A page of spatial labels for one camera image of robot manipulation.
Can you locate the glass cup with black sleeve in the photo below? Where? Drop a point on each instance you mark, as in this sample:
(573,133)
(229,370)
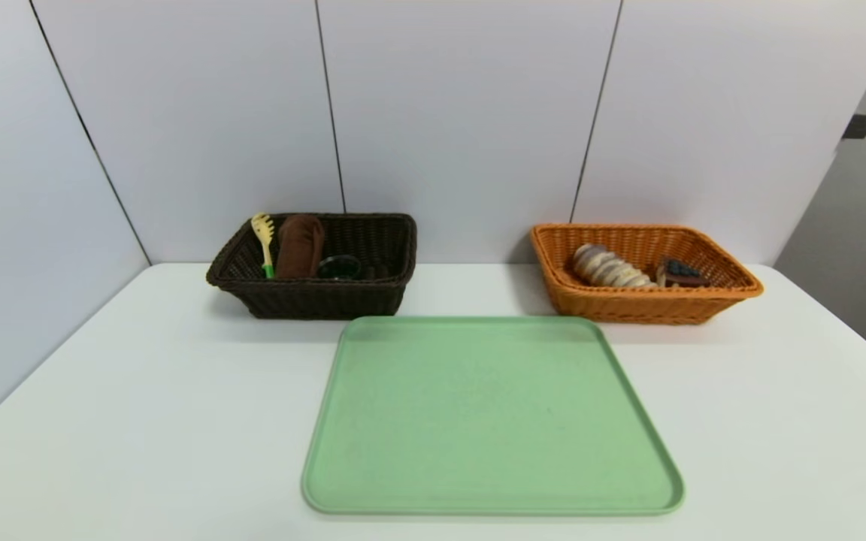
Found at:
(340,268)

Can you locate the brown towel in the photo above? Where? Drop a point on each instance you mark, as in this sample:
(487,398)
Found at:
(299,244)

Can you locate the striped twisted bread loaf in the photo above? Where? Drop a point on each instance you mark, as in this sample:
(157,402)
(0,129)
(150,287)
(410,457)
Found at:
(613,269)

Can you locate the chocolate blueberry cake slice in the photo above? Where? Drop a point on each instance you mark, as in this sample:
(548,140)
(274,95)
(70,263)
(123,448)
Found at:
(682,275)

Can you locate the dark brown wicker basket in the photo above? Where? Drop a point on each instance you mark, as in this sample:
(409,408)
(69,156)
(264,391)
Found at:
(328,300)

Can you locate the orange wicker basket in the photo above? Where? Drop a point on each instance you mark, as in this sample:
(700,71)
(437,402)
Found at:
(628,306)

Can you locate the light green plastic tray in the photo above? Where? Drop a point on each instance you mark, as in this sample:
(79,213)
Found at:
(493,421)

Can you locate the dark grey wall bracket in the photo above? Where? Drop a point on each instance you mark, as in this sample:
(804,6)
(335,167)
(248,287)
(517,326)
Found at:
(858,126)

